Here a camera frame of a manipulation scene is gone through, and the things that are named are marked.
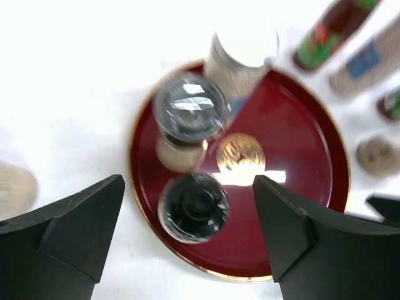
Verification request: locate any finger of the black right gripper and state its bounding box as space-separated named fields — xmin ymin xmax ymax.
xmin=366 ymin=193 xmax=399 ymax=224

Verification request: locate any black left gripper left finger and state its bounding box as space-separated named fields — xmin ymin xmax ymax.
xmin=1 ymin=174 xmax=125 ymax=300

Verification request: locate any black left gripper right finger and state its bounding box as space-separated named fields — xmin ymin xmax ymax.
xmin=252 ymin=175 xmax=399 ymax=299

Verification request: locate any tall grinder clear cap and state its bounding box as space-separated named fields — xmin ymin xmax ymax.
xmin=152 ymin=72 xmax=230 ymax=173

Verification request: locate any black lid jar right side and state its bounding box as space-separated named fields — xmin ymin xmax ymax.
xmin=357 ymin=136 xmax=399 ymax=178

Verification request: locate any sauce bottle yellow cap right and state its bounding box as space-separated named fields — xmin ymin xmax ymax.
xmin=377 ymin=88 xmax=400 ymax=121

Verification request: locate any sauce bottle yellow cap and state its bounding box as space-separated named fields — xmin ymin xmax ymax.
xmin=293 ymin=0 xmax=380 ymax=71
xmin=377 ymin=88 xmax=400 ymax=121

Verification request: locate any red round tray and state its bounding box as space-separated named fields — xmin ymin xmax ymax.
xmin=129 ymin=67 xmax=351 ymax=282

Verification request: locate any sauce bottle yellow cap left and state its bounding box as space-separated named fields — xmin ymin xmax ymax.
xmin=293 ymin=0 xmax=380 ymax=71

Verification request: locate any wide jar black handle lid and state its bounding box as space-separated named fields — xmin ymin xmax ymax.
xmin=1 ymin=161 xmax=38 ymax=220

